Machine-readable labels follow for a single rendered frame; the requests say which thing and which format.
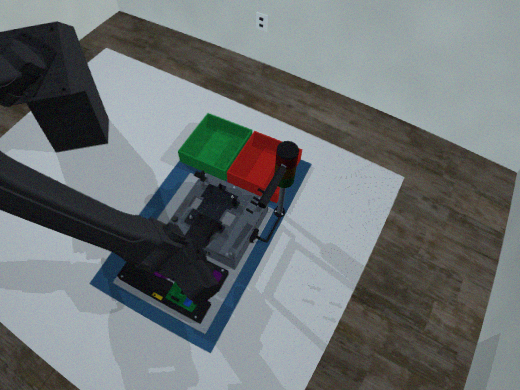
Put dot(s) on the green circuit board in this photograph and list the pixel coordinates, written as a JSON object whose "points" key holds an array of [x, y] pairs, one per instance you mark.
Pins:
{"points": [[178, 297]]}

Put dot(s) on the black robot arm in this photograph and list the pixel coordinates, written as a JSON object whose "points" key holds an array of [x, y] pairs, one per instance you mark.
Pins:
{"points": [[33, 196]]}

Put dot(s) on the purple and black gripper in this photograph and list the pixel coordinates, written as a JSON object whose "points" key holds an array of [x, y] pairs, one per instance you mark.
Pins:
{"points": [[216, 274]]}

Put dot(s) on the green bin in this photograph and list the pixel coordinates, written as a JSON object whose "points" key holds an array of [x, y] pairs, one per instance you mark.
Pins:
{"points": [[212, 145]]}

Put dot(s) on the red tray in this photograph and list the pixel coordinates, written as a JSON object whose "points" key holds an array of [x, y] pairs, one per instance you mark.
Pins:
{"points": [[254, 167]]}

